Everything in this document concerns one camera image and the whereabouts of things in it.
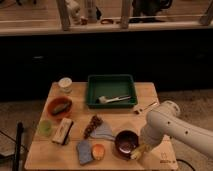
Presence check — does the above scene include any yellow banana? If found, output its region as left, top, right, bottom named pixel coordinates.
left=130, top=147, right=140, bottom=160

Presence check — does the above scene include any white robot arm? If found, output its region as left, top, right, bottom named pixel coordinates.
left=140, top=101, right=213, bottom=159

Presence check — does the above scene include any purple bowl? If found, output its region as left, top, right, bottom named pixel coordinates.
left=114, top=130, right=139, bottom=159

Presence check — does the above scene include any orange bowl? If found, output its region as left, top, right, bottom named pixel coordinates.
left=47, top=97, right=72, bottom=120

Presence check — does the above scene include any green pickle in bowl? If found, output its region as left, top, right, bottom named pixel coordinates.
left=52, top=102, right=70, bottom=115

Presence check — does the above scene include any grey cloth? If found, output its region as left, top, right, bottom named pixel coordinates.
left=90, top=122, right=115, bottom=141

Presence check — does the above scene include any orange fruit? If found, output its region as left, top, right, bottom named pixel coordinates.
left=92, top=144, right=105, bottom=160

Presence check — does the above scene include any brown chocolate bar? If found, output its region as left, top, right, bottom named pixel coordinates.
left=84, top=115, right=103, bottom=139

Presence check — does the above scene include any blue sponge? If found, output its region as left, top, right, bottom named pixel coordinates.
left=77, top=140, right=93, bottom=165

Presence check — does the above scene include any green plastic tray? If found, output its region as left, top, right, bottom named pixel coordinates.
left=86, top=74, right=138, bottom=109

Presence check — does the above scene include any whiteboard eraser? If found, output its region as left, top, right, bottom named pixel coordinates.
left=52, top=118, right=73, bottom=144

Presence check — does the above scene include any green cup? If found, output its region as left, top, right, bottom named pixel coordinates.
left=38, top=120, right=52, bottom=137

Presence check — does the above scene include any white cup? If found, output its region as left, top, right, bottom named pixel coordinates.
left=58, top=77, right=72, bottom=93

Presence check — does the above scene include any black pole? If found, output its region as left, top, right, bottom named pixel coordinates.
left=12, top=122, right=24, bottom=171

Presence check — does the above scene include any black cable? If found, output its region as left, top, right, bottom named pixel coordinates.
left=175, top=158, right=198, bottom=171

